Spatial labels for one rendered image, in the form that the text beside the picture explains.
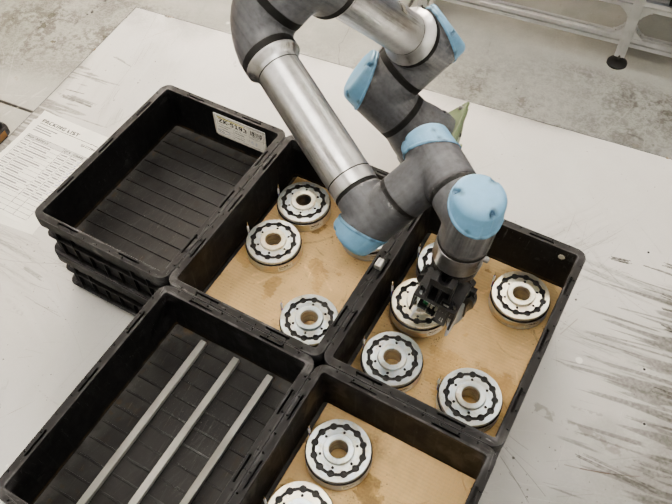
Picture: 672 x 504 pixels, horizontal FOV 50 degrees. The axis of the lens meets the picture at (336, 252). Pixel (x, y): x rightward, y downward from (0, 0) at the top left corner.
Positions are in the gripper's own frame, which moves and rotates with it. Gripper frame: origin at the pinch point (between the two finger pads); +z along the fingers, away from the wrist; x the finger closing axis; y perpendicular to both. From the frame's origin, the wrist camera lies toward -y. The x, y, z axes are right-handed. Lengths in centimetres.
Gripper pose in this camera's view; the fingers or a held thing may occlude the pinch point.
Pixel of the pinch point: (438, 311)
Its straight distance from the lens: 125.9
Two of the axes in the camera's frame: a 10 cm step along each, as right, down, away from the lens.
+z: -0.7, 5.4, 8.4
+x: 8.6, 4.6, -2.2
